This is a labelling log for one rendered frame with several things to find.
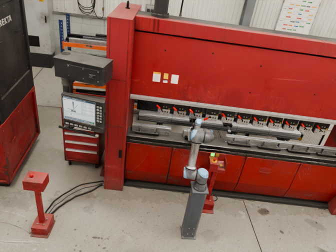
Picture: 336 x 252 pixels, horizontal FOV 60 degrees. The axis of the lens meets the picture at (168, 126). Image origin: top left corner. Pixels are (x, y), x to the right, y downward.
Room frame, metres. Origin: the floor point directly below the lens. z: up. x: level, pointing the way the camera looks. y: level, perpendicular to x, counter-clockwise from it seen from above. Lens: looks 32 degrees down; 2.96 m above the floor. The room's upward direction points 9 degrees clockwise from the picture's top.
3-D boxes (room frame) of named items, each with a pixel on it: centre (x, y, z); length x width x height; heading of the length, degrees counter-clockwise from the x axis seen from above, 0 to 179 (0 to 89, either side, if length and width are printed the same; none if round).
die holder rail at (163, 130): (3.16, 0.21, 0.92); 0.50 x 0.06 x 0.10; 93
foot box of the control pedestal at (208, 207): (2.85, -0.68, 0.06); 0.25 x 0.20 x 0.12; 3
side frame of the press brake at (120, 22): (3.31, 0.64, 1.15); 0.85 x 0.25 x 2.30; 3
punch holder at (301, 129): (3.26, -1.72, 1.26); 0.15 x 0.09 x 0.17; 93
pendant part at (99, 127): (2.52, 0.85, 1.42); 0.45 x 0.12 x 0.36; 82
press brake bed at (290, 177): (3.18, -0.99, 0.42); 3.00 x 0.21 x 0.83; 93
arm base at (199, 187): (2.37, -0.44, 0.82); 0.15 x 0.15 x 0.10
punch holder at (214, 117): (3.19, -0.52, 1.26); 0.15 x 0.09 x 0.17; 93
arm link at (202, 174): (2.37, -0.44, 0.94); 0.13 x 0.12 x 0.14; 87
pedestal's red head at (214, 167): (2.88, -0.68, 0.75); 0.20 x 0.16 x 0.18; 93
